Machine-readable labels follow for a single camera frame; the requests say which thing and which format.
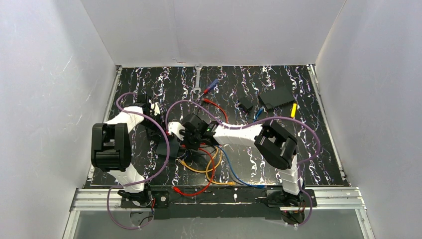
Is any yellow ethernet cable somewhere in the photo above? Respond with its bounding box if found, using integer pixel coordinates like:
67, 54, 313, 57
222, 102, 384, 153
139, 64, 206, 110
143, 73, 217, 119
205, 146, 237, 187
178, 148, 223, 174

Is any red ethernet cable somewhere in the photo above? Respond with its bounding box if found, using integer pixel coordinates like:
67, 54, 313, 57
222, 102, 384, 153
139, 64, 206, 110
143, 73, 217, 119
202, 98, 229, 123
173, 145, 216, 198

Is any black network switch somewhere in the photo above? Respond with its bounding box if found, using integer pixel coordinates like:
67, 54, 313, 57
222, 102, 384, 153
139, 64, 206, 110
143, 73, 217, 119
155, 139, 180, 159
258, 87, 295, 111

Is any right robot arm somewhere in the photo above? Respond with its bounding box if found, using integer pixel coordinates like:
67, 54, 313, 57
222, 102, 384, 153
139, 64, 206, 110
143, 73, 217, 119
168, 114, 303, 196

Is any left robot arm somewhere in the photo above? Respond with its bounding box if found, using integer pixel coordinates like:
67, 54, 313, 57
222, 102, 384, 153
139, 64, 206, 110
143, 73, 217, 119
91, 95, 171, 193

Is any small black power adapter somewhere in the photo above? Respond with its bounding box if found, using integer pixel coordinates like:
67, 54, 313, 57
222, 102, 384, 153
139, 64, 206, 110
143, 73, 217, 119
237, 97, 254, 113

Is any silver wrench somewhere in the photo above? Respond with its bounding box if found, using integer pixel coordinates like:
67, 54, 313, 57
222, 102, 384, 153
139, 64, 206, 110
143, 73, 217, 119
193, 64, 203, 94

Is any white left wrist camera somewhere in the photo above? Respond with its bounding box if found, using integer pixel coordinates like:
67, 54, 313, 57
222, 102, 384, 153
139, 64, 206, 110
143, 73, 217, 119
150, 103, 160, 116

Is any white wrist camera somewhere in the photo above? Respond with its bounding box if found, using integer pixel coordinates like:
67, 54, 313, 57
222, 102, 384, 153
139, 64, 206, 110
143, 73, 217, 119
167, 121, 186, 141
150, 103, 160, 116

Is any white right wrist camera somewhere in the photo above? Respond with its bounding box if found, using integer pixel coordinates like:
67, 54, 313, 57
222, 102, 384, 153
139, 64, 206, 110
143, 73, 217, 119
167, 121, 186, 141

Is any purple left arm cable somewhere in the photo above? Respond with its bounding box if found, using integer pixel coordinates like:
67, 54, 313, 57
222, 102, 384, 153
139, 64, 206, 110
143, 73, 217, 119
106, 92, 171, 230

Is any blue handled screwdriver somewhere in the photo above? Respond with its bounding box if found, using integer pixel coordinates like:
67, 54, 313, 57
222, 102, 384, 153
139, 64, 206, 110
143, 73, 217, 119
199, 79, 219, 97

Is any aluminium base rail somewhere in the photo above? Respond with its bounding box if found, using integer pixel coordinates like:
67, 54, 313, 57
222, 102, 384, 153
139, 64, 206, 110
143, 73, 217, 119
70, 186, 366, 211

